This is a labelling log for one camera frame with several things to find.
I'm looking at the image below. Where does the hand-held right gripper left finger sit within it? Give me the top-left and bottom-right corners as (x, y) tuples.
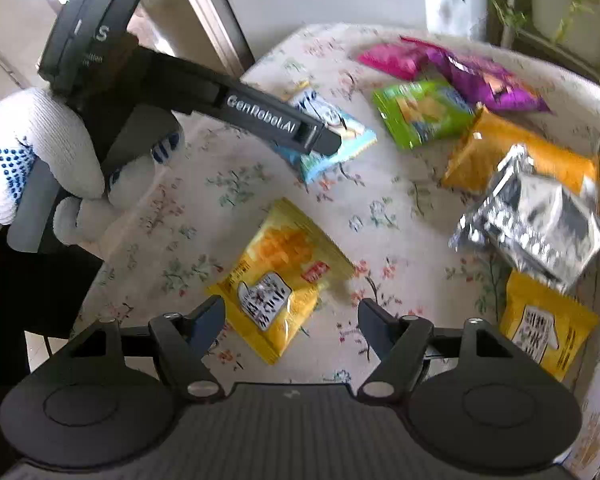
(70, 295), (227, 403)

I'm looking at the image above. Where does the yellow snack packet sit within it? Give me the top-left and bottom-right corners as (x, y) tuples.
(500, 270), (600, 381)
(207, 197), (356, 366)

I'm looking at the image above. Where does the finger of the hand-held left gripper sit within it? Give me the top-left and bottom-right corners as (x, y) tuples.
(302, 124), (342, 157)

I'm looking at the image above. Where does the green snack packet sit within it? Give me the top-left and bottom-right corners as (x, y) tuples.
(371, 80), (476, 151)

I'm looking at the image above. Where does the floral tablecloth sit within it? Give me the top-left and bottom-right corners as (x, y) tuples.
(70, 22), (600, 480)

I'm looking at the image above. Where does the light blue snack packet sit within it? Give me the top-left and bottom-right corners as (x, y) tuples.
(272, 85), (378, 185)

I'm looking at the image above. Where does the purple snack packet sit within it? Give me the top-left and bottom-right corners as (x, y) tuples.
(400, 36), (551, 113)

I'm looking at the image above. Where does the person's left hand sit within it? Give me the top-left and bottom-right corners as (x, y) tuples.
(0, 86), (185, 261)

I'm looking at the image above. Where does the white metal plant stand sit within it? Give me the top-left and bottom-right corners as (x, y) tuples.
(500, 0), (600, 86)

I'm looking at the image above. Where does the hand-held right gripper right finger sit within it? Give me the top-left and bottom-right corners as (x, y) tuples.
(357, 298), (526, 403)

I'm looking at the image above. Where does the orange snack packet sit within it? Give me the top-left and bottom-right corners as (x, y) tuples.
(440, 107), (600, 201)

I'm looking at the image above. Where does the white door frame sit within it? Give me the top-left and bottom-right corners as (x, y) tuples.
(167, 0), (253, 76)

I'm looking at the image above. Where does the pink snack packet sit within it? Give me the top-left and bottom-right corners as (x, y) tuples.
(356, 42), (433, 81)

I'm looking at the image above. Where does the white cabinet green print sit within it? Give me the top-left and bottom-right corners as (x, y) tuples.
(210, 0), (431, 61)

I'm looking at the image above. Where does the silver foil snack packet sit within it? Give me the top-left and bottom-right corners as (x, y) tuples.
(449, 144), (600, 293)

